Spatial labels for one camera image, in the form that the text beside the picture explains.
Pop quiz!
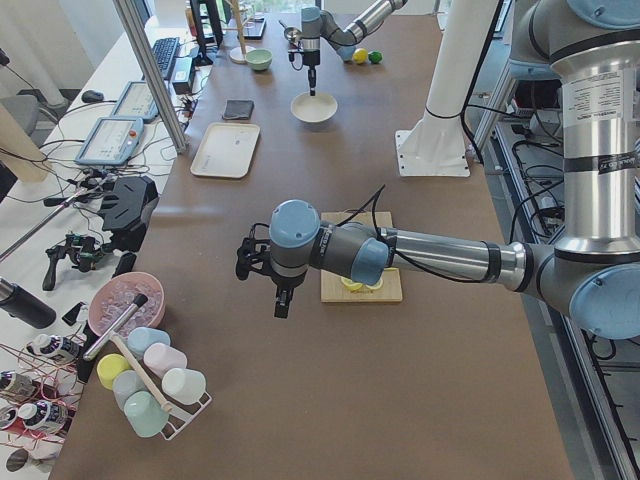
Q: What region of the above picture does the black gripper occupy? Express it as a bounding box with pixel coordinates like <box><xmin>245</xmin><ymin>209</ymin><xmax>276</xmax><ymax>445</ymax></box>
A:
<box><xmin>235</xmin><ymin>223</ymin><xmax>305</xmax><ymax>319</ymax></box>
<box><xmin>288</xmin><ymin>43</ymin><xmax>320</xmax><ymax>91</ymax></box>

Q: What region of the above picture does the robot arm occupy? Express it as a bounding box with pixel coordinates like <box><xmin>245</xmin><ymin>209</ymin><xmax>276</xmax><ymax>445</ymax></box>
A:
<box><xmin>289</xmin><ymin>0</ymin><xmax>406</xmax><ymax>97</ymax></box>
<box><xmin>234</xmin><ymin>1</ymin><xmax>639</xmax><ymax>340</ymax></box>

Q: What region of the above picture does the cream rabbit tray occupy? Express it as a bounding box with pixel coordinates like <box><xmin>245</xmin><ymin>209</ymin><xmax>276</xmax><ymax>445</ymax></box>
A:
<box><xmin>190</xmin><ymin>122</ymin><xmax>260</xmax><ymax>179</ymax></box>

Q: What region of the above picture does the metal ice scoop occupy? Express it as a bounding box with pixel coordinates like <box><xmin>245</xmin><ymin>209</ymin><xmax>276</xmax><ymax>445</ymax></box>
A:
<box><xmin>278</xmin><ymin>19</ymin><xmax>302</xmax><ymax>45</ymax></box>

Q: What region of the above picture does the wooden cutting board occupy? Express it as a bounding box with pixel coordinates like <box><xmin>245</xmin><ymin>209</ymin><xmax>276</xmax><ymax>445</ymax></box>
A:
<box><xmin>320</xmin><ymin>211</ymin><xmax>403</xmax><ymax>303</ymax></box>

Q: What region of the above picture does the yellow lemon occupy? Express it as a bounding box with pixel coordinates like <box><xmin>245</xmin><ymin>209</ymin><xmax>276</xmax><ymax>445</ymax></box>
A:
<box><xmin>352</xmin><ymin>48</ymin><xmax>369</xmax><ymax>65</ymax></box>

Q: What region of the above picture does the cream round plate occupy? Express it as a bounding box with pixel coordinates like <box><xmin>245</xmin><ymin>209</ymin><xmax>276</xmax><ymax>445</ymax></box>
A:
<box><xmin>290</xmin><ymin>92</ymin><xmax>338</xmax><ymax>124</ymax></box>

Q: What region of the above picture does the mint green bowl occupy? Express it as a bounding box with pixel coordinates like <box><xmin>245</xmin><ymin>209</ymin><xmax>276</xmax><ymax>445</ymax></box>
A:
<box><xmin>245</xmin><ymin>48</ymin><xmax>273</xmax><ymax>72</ymax></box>

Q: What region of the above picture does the green lime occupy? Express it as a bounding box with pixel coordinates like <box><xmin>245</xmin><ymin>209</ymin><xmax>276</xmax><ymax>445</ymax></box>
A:
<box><xmin>368</xmin><ymin>50</ymin><xmax>383</xmax><ymax>64</ymax></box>

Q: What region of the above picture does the lemon slice near board edge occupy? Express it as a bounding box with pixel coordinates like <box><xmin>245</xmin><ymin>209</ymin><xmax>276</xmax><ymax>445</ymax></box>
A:
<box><xmin>340</xmin><ymin>277</ymin><xmax>384</xmax><ymax>294</ymax></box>

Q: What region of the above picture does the wooden cup stand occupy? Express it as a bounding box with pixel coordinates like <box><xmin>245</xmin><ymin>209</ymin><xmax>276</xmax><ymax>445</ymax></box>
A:
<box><xmin>225</xmin><ymin>0</ymin><xmax>255</xmax><ymax>64</ymax></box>

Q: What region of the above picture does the grey folded cloth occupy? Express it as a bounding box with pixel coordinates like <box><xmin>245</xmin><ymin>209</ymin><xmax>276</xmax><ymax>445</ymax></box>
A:
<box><xmin>222</xmin><ymin>99</ymin><xmax>254</xmax><ymax>120</ymax></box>

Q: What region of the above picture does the white cup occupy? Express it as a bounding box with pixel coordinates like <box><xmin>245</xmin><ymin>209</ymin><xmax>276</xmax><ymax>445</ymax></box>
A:
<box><xmin>162</xmin><ymin>368</ymin><xmax>206</xmax><ymax>405</ymax></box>

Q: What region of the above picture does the metal muddler black tip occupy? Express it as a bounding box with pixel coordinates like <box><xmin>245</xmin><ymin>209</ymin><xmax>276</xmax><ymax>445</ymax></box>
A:
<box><xmin>82</xmin><ymin>294</ymin><xmax>148</xmax><ymax>361</ymax></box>

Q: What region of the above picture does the pink cup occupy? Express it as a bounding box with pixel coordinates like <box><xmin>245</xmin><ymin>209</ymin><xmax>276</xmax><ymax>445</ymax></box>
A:
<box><xmin>143</xmin><ymin>342</ymin><xmax>188</xmax><ymax>378</ymax></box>

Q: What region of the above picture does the black keyboard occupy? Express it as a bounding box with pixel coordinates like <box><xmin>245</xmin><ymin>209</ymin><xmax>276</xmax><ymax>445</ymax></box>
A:
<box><xmin>152</xmin><ymin>37</ymin><xmax>180</xmax><ymax>80</ymax></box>

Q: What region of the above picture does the blue cup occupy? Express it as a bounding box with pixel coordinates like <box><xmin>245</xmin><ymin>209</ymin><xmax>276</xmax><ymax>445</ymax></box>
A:
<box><xmin>126</xmin><ymin>327</ymin><xmax>171</xmax><ymax>360</ymax></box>

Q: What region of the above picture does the wooden muddler stick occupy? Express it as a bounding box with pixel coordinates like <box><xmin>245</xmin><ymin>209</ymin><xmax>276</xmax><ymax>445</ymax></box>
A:
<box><xmin>110</xmin><ymin>333</ymin><xmax>172</xmax><ymax>412</ymax></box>

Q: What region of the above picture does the pink bowl with ice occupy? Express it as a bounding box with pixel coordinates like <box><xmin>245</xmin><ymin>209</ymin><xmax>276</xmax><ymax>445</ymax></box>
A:
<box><xmin>88</xmin><ymin>272</ymin><xmax>166</xmax><ymax>338</ymax></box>

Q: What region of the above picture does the blue teach pendant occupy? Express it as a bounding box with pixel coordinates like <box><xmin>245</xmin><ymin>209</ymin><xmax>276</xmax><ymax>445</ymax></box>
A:
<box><xmin>75</xmin><ymin>116</ymin><xmax>144</xmax><ymax>166</ymax></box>
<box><xmin>111</xmin><ymin>81</ymin><xmax>159</xmax><ymax>123</ymax></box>

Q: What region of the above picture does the pale green cup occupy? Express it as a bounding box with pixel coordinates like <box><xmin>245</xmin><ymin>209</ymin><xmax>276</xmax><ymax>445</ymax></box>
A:
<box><xmin>123</xmin><ymin>391</ymin><xmax>169</xmax><ymax>438</ymax></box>

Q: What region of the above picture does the yellow cup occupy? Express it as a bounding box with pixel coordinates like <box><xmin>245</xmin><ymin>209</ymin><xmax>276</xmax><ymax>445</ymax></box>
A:
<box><xmin>96</xmin><ymin>353</ymin><xmax>131</xmax><ymax>390</ymax></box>

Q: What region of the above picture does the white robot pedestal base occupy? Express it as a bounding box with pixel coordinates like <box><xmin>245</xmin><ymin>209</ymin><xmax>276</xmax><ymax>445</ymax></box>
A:
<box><xmin>396</xmin><ymin>0</ymin><xmax>502</xmax><ymax>177</ymax></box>

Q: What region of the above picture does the white wire cup rack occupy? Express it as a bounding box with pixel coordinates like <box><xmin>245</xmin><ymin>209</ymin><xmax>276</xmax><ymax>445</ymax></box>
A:
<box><xmin>154</xmin><ymin>391</ymin><xmax>214</xmax><ymax>441</ymax></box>

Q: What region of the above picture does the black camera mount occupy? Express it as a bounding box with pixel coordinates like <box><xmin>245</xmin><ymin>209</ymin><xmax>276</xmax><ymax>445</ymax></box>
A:
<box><xmin>98</xmin><ymin>176</ymin><xmax>159</xmax><ymax>252</ymax></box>

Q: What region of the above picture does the aluminium frame post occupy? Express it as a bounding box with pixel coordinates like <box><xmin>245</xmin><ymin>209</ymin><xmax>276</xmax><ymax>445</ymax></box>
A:
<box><xmin>113</xmin><ymin>0</ymin><xmax>187</xmax><ymax>154</ymax></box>

